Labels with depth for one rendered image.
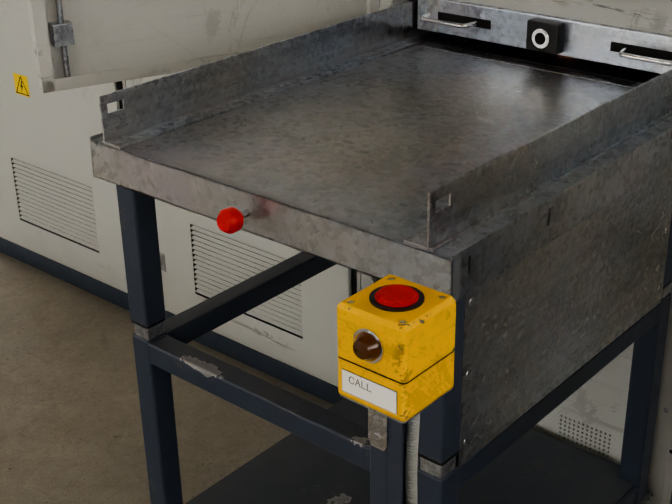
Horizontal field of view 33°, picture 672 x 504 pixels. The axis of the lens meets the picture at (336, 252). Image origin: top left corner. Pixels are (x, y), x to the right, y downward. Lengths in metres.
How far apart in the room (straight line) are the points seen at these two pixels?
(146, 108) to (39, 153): 1.39
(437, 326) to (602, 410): 1.09
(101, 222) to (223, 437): 0.73
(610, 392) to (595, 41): 0.62
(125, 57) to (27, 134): 1.13
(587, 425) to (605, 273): 0.55
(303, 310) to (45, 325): 0.79
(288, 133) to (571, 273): 0.44
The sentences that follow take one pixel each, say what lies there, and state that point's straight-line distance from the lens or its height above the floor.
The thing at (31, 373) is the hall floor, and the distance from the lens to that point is 2.73.
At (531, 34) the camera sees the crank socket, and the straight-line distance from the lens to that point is 1.91.
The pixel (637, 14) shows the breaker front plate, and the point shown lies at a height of 0.95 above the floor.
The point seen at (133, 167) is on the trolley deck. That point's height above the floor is 0.83.
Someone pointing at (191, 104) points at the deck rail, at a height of 0.86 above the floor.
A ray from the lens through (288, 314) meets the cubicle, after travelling 2.46.
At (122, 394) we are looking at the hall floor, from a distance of 2.60.
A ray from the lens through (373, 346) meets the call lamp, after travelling 0.98.
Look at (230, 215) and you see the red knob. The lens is 1.37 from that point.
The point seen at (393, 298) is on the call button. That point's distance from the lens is 1.00.
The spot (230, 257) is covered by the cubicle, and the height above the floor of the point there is 0.28.
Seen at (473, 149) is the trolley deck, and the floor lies 0.85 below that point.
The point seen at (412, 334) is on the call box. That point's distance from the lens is 0.97.
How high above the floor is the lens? 1.37
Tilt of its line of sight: 25 degrees down
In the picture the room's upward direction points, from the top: 1 degrees counter-clockwise
